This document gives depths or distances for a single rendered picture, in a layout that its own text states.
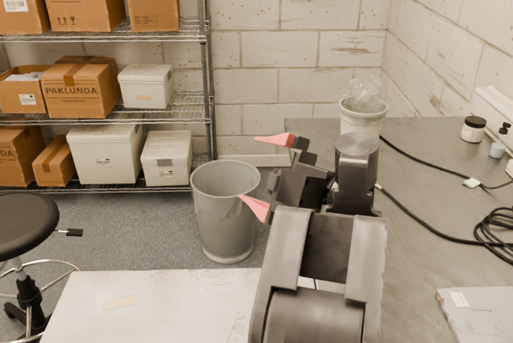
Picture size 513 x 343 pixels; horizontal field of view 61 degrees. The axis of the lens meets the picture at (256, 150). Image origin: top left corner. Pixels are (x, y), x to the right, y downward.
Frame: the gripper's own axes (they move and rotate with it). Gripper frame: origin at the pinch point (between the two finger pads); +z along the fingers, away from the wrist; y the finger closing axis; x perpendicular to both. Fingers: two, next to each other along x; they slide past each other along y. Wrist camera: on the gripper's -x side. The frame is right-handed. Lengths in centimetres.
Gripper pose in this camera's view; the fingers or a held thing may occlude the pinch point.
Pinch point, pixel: (252, 168)
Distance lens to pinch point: 71.8
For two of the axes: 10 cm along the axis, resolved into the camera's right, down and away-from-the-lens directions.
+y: -2.7, 9.6, 0.3
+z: -8.2, -2.5, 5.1
